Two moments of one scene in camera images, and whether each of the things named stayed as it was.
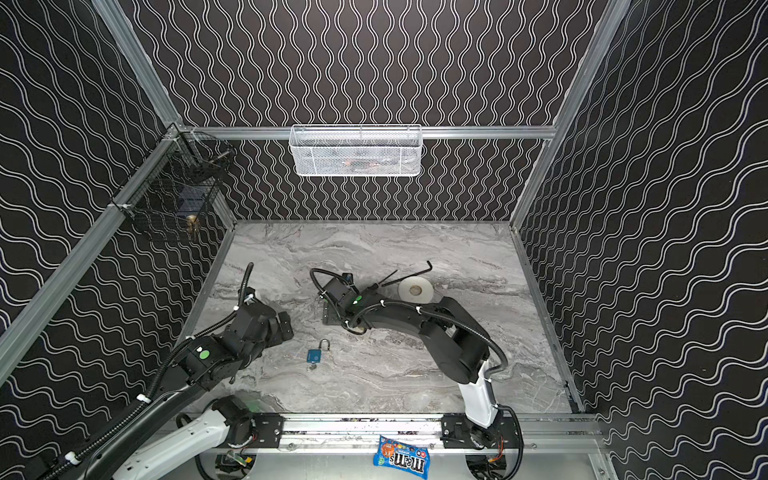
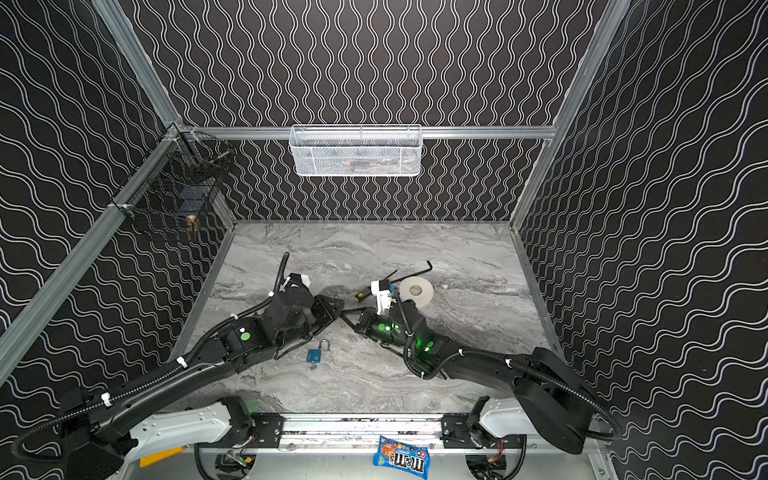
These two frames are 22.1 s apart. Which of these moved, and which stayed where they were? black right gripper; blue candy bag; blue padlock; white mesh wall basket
Moved: black right gripper
Stayed: blue padlock; white mesh wall basket; blue candy bag
